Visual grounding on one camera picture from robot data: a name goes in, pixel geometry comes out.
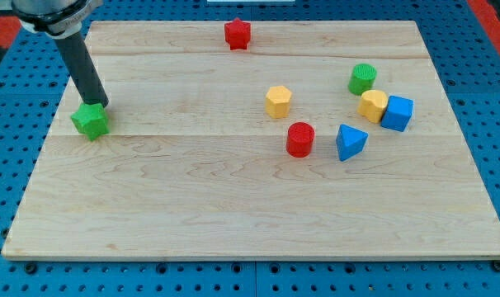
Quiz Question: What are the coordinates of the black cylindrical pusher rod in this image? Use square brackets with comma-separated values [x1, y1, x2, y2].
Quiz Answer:
[54, 31, 109, 107]

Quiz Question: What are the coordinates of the green star block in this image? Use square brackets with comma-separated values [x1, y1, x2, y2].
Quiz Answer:
[70, 103, 110, 141]

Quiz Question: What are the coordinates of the red star block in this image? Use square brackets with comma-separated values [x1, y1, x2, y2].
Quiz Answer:
[224, 17, 252, 50]

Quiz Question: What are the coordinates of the yellow hexagon block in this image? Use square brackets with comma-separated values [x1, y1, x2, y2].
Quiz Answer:
[265, 86, 292, 119]

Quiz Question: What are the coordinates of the light wooden board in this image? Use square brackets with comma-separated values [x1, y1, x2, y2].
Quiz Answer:
[2, 21, 500, 262]

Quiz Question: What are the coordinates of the red cylinder block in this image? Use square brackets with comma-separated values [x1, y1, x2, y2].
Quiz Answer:
[285, 122, 315, 158]

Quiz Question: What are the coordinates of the green cylinder block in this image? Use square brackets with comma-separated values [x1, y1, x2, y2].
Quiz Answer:
[348, 64, 377, 95]

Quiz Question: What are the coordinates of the blue triangle block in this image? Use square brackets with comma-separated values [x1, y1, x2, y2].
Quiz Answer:
[336, 124, 369, 162]

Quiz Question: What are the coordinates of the yellow heart block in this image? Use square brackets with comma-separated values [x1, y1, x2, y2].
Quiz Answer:
[356, 90, 389, 124]

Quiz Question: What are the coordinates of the blue cube block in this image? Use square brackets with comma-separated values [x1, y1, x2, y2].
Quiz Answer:
[380, 95, 414, 132]

